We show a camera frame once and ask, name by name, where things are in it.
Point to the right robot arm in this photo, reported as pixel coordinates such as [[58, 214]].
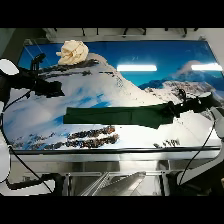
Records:
[[200, 104]]

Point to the dark green garment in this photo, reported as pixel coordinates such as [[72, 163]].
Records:
[[116, 115]]

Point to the silver frame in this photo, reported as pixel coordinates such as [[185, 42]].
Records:
[[110, 158]]

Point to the cream garment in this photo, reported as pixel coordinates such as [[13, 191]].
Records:
[[72, 52]]

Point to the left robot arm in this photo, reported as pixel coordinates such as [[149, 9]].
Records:
[[20, 80]]

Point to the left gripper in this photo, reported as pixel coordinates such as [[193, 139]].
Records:
[[51, 88]]

